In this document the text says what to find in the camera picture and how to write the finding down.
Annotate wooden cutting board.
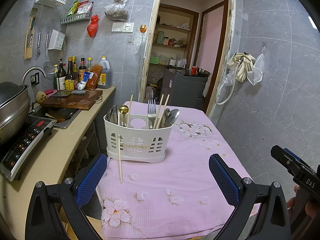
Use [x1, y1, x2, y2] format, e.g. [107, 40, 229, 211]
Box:
[40, 90, 103, 110]

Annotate orange wall hook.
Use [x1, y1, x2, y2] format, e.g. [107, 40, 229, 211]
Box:
[139, 24, 147, 34]

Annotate large oil jug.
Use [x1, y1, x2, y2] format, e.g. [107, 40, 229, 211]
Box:
[97, 56, 112, 89]

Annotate orange snack bag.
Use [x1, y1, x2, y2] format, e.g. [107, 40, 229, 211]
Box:
[86, 64, 103, 90]

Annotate silver fork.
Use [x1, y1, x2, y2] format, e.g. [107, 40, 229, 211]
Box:
[148, 99, 157, 129]

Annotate steel pot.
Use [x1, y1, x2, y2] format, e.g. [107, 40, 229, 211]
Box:
[1, 81, 30, 144]

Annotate white plastic utensil caddy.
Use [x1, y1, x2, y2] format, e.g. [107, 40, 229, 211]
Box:
[104, 114, 172, 163]

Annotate grey wall shelf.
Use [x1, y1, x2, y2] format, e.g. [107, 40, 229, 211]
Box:
[61, 11, 92, 25]

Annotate gold spoon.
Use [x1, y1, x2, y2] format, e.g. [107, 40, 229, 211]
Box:
[119, 105, 129, 127]

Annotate hanging rubber gloves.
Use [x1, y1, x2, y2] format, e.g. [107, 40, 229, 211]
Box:
[227, 53, 255, 83]

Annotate induction cooker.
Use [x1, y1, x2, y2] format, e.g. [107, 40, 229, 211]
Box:
[1, 115, 56, 181]

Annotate hanging bag of dried goods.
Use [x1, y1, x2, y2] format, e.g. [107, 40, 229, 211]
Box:
[104, 0, 129, 21]

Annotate pink floral tablecloth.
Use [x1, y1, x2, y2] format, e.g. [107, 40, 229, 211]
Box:
[97, 107, 248, 239]

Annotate dark soy sauce bottle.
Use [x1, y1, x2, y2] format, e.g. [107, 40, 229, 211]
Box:
[65, 57, 74, 90]

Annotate grey mini fridge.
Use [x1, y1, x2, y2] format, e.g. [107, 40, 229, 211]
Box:
[160, 68, 208, 110]

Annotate hanging wire strainer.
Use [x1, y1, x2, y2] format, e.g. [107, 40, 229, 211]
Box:
[43, 32, 55, 80]

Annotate silver peeler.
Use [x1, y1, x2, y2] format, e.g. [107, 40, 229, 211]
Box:
[106, 105, 118, 124]

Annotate white hose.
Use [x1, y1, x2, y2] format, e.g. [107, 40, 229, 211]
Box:
[215, 64, 237, 106]

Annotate chrome faucet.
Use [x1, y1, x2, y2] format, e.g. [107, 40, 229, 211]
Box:
[21, 66, 49, 85]

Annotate wooden chopstick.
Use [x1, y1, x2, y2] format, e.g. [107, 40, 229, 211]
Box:
[153, 94, 164, 129]
[118, 134, 123, 183]

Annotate red plastic bag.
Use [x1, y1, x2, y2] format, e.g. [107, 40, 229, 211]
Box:
[87, 15, 100, 37]

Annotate hanging mesh bag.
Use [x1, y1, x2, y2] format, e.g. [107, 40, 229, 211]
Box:
[247, 46, 265, 86]

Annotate silver spoon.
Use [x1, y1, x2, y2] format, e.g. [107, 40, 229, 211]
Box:
[164, 109, 180, 127]

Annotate wooden knife holder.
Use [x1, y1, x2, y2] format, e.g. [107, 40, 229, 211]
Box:
[24, 8, 38, 60]

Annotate white wall socket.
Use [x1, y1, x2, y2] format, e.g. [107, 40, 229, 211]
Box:
[111, 22, 134, 33]

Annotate white box on wall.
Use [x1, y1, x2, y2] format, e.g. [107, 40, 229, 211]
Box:
[48, 29, 65, 51]

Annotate cleaver knife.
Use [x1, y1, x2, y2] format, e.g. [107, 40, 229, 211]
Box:
[52, 90, 86, 98]

